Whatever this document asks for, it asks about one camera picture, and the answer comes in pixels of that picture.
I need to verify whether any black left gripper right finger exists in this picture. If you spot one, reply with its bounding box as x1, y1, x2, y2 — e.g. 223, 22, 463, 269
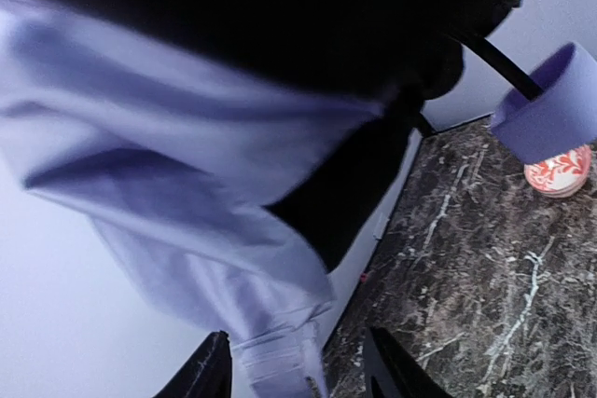
363, 327, 451, 398

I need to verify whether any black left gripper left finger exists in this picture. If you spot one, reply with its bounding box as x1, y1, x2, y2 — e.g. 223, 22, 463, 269
155, 331, 232, 398

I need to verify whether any lavender folding umbrella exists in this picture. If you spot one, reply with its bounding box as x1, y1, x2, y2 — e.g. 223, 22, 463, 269
1, 0, 596, 397

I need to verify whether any red patterned ceramic bowl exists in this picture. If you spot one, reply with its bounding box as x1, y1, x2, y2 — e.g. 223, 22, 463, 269
524, 145, 592, 198

